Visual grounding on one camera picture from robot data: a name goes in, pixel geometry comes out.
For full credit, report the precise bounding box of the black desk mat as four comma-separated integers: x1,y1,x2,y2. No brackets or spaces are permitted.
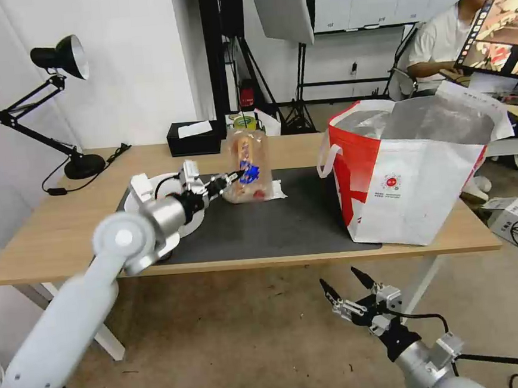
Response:
113,161,383,269

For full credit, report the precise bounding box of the grey softbox light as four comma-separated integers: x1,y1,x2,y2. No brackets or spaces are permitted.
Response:
249,0,320,50

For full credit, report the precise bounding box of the small red device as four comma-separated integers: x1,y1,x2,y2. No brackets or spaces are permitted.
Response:
237,79,258,110

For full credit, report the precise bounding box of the black lamp cable with switch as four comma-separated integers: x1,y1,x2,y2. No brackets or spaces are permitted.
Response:
38,142,135,197

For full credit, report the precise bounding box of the white cardboard box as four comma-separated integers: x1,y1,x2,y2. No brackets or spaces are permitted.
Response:
482,196,518,269

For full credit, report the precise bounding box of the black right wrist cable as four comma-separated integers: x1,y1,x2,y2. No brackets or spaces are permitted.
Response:
398,307,463,388

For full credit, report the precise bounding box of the black desk lamp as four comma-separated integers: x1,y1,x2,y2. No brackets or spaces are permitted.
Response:
0,32,108,186

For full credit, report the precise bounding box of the white round plate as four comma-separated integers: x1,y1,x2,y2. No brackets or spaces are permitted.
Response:
122,170,208,242

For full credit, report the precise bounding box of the black tripod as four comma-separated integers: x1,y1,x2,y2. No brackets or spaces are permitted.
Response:
273,40,323,135

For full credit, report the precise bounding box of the white tissue sheet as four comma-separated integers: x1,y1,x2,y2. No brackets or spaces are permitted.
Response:
177,120,214,139

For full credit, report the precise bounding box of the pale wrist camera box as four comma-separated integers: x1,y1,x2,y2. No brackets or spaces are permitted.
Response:
373,283,405,318
180,159,203,193

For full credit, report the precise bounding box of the clear plastic bread bag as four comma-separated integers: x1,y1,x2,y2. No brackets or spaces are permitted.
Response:
216,126,289,206

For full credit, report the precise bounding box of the computer monitor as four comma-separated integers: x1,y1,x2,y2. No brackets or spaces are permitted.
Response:
448,0,518,88

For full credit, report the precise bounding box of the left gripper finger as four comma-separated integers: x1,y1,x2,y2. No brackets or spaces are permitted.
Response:
197,169,247,190
206,177,242,204

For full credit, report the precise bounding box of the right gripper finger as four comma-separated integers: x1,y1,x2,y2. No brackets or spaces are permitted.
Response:
318,275,370,329
350,264,384,300

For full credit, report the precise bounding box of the green tape roll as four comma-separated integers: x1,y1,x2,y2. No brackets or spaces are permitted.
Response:
234,115,259,132

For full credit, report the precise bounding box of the person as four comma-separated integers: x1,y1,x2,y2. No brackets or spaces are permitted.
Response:
401,0,518,98

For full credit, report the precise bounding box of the white and red takeout bag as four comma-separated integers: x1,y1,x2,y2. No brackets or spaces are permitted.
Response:
310,76,518,254

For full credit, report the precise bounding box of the black metal stand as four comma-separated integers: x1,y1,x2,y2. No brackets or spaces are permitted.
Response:
198,0,255,118

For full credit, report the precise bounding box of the black tissue box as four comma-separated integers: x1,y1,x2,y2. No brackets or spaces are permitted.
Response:
165,118,229,158

